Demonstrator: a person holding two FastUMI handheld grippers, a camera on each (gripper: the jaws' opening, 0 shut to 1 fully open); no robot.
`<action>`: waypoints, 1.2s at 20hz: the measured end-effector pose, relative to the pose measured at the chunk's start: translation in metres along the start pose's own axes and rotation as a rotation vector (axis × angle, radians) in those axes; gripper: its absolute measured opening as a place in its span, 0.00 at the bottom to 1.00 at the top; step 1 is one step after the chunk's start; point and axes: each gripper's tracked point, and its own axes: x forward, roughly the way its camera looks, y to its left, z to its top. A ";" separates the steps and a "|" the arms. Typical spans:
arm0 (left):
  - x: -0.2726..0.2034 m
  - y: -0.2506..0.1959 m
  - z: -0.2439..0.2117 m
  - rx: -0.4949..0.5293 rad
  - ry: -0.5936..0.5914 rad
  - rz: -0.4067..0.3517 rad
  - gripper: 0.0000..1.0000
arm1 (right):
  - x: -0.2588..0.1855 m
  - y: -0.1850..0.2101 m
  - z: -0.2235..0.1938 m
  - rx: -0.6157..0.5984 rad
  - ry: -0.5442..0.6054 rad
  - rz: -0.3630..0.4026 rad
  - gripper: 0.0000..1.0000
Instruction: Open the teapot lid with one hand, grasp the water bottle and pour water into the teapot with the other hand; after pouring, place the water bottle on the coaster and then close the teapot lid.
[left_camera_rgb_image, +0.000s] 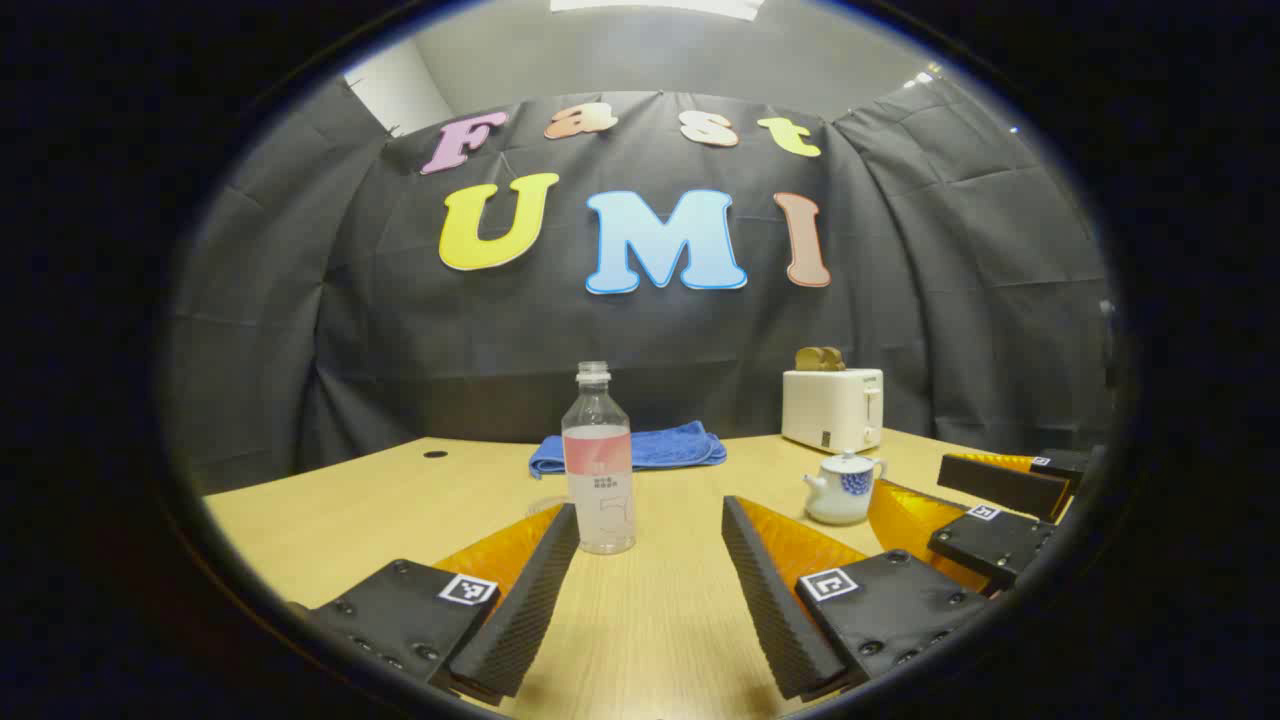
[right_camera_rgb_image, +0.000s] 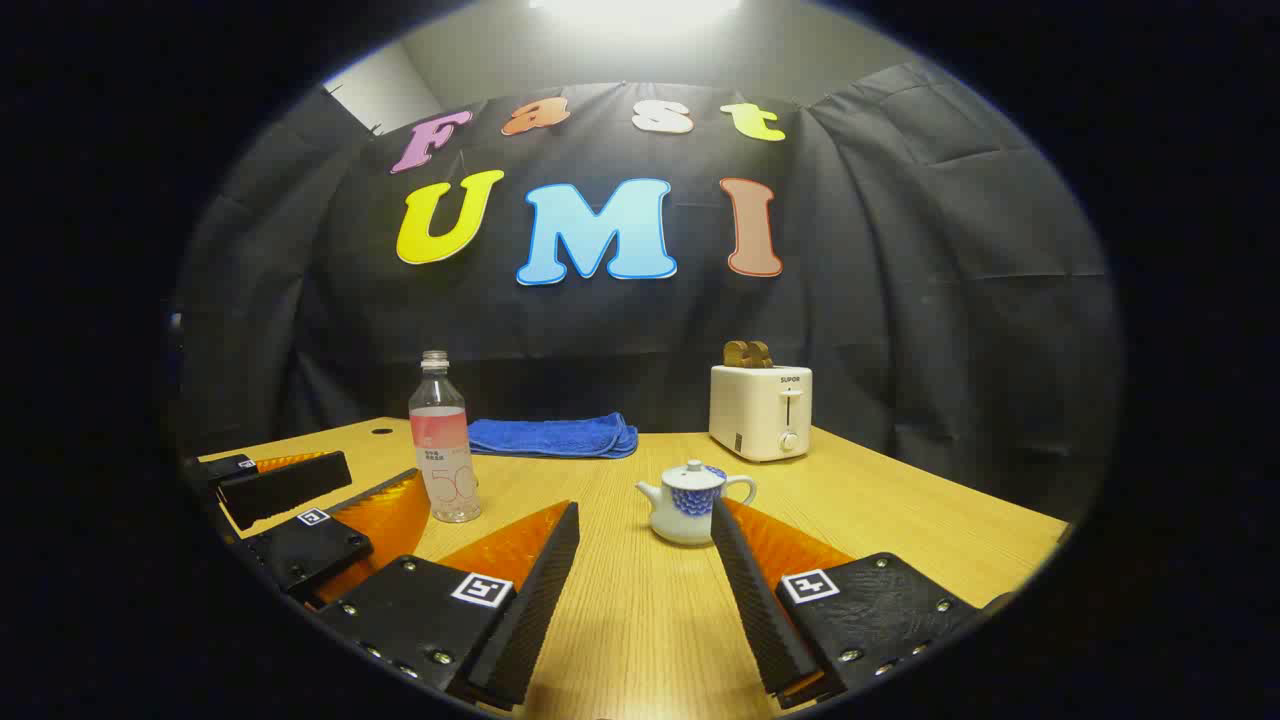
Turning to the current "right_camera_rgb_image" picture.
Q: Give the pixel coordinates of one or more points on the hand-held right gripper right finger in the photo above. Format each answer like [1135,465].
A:
[755,600]

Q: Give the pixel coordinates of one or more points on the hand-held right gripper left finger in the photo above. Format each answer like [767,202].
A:
[540,600]

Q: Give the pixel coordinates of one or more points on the white blue floral teacup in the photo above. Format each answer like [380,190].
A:
[680,515]

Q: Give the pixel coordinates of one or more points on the blue folded towel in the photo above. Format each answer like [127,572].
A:
[550,436]

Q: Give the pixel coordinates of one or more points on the clear water bottle pink label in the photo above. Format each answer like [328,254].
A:
[440,440]

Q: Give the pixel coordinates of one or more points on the white toaster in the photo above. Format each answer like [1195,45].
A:
[755,415]

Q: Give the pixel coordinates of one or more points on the black backdrop cloth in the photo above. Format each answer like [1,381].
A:
[900,300]

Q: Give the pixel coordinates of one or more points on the brown toast slice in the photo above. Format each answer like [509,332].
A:
[761,355]
[736,354]

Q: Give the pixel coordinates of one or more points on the ceiling light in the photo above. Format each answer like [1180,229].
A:
[635,12]

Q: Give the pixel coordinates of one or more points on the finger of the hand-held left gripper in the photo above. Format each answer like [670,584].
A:
[285,487]
[310,550]

